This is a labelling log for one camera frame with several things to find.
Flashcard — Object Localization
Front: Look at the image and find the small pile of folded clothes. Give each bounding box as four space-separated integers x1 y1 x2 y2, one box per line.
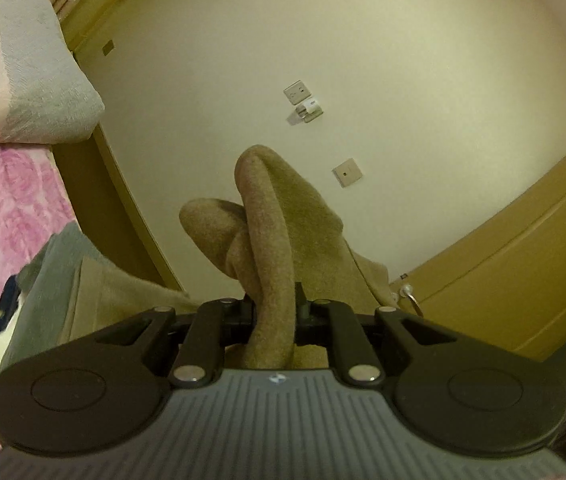
0 222 199 396

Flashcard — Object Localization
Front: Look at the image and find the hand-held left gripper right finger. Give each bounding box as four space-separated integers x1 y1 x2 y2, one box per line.
293 282 456 388

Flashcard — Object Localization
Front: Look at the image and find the white wall socket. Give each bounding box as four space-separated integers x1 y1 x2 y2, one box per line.
283 79 310 107

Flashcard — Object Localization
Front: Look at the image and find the olive long-sleeve sweater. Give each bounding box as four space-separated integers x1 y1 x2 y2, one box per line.
179 145 399 371

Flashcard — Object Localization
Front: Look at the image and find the yellow wooden door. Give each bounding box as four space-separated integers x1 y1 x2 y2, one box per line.
385 145 566 363

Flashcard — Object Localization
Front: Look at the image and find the white charger plug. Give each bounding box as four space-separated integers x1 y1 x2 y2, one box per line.
294 98 325 124

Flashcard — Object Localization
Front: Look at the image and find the grey and pink rolled comforter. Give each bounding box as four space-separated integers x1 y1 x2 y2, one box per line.
0 0 105 146

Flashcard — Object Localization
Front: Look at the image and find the beige wall plate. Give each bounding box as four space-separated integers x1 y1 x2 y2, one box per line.
331 158 365 189

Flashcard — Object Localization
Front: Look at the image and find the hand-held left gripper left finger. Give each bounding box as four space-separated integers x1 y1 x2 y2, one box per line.
95 297 256 388

